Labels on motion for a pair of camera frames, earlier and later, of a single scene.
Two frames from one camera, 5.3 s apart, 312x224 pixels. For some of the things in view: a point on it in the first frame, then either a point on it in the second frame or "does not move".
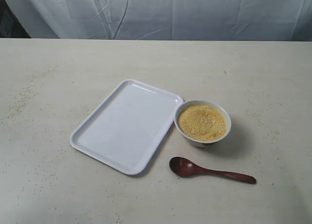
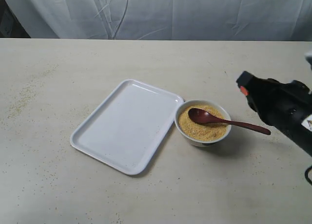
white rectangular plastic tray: [125, 129] does not move
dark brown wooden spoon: [182, 167] to [206, 117]
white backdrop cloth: [195, 15] does not move
